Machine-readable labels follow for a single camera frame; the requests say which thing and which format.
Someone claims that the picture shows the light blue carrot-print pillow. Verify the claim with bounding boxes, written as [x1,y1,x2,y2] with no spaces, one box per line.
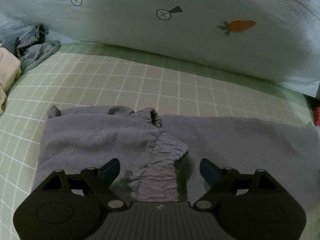
[1,0,319,97]

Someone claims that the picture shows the blue plaid shirt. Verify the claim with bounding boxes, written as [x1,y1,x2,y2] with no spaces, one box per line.
[17,24,49,50]

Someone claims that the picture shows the beige garment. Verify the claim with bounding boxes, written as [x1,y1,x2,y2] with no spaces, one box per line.
[0,47,21,113]

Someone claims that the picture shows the grey fleece pants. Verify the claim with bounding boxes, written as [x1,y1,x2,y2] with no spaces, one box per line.
[34,106,319,211]

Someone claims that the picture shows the blue-grey garment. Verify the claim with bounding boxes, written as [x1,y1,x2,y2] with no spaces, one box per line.
[20,41,61,74]

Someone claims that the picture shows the red knitted cloth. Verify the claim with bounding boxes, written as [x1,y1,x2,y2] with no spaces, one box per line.
[313,107,320,126]

